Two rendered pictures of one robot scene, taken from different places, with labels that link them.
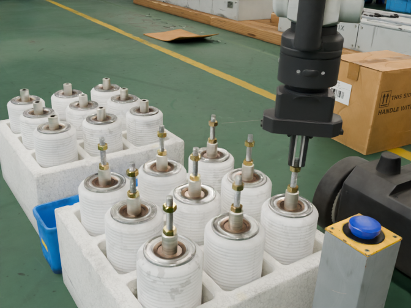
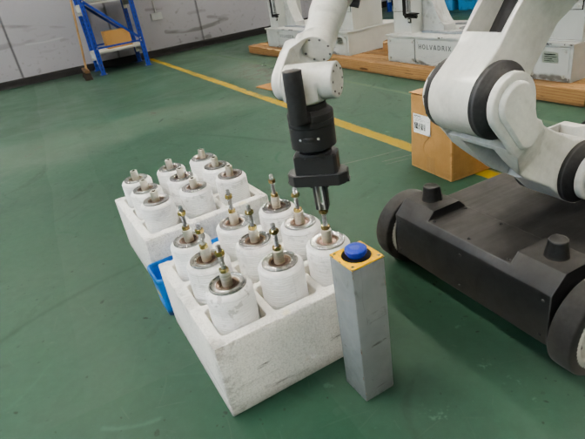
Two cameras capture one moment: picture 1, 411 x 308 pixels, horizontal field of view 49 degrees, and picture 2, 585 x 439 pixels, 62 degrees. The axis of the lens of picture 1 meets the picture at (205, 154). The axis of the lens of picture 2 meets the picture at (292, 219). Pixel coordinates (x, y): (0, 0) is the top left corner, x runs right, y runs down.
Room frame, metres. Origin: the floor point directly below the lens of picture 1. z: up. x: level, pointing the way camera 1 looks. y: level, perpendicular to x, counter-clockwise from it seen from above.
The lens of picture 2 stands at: (-0.23, -0.23, 0.77)
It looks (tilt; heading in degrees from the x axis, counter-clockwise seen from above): 27 degrees down; 10
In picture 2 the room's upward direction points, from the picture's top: 10 degrees counter-clockwise
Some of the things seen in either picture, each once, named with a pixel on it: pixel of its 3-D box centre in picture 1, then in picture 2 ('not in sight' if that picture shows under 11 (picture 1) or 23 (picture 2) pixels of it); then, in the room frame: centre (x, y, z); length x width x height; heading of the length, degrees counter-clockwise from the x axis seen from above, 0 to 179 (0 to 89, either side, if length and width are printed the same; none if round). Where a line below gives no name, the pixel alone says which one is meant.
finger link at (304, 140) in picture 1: (306, 147); (326, 194); (0.66, -0.16, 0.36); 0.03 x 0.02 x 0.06; 173
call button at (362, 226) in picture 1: (364, 228); (355, 252); (0.50, -0.21, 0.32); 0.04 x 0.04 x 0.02
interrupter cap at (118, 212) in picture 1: (134, 211); (206, 259); (0.63, 0.11, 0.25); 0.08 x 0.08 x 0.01
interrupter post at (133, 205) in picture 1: (133, 204); (205, 253); (0.63, 0.11, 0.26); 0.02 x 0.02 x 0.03
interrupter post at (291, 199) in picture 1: (291, 199); (326, 235); (0.67, -0.15, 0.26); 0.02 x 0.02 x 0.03
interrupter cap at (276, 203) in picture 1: (290, 206); (327, 240); (0.67, -0.15, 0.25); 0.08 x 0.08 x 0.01
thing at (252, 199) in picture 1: (243, 219); (305, 254); (0.76, -0.08, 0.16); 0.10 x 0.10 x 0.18
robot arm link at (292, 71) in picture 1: (305, 91); (315, 152); (0.67, -0.15, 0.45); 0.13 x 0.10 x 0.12; 83
